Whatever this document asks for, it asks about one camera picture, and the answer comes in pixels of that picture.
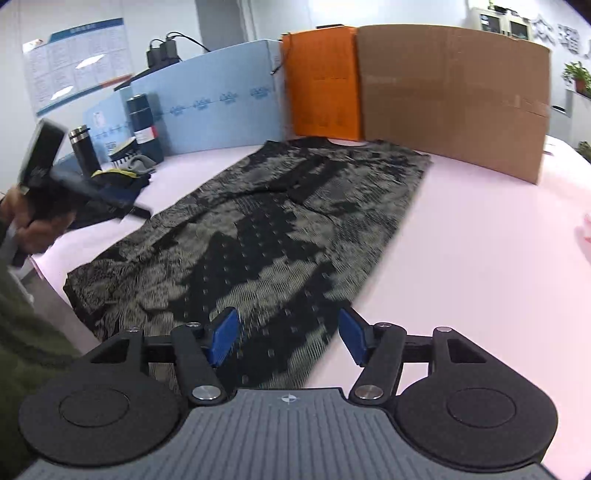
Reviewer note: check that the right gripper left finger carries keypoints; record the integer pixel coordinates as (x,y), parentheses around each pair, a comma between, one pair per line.
(195,350)

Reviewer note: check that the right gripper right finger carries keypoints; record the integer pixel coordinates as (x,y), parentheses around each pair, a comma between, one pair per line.
(383,349)

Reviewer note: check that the camouflage patterned garment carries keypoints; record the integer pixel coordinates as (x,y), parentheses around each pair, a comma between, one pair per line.
(287,236)

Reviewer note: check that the person's left hand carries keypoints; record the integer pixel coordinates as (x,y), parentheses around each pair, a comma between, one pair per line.
(32,236)

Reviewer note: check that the black thermos bottle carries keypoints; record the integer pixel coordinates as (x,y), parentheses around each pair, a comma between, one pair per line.
(83,150)

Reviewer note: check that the black bag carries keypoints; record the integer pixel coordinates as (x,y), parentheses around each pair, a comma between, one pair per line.
(94,204)

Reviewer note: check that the yellow and grey gloves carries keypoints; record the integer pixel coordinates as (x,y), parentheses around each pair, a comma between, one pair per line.
(131,173)

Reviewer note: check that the dark blue cylindrical container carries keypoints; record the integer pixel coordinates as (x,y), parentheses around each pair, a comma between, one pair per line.
(143,127)

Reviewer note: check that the olive green sleeve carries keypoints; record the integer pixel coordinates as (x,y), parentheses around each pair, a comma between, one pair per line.
(32,352)

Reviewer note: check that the black charger on partition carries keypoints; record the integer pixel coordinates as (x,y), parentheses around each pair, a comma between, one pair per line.
(162,53)

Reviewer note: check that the light blue foam board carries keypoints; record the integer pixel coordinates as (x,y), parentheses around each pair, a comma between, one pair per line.
(231,97)

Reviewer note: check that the brown cardboard panel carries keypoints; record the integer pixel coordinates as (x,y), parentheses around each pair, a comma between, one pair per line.
(478,97)

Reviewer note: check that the orange board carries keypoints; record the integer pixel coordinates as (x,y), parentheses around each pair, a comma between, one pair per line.
(323,85)

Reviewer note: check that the potted green plant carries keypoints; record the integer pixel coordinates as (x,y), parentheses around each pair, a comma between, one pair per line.
(577,74)

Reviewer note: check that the wall poster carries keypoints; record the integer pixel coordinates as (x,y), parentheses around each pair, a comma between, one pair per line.
(75,62)

